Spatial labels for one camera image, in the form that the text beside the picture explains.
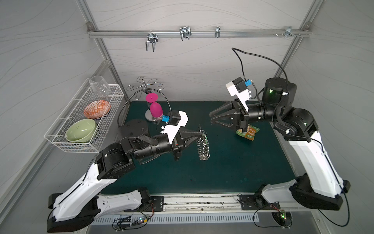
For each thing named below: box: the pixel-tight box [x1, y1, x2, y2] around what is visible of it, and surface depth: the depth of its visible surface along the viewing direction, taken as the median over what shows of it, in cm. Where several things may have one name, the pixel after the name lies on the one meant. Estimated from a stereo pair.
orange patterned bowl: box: [83, 99, 112, 120], surface depth 72 cm
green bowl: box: [65, 118, 98, 143], surface depth 62 cm
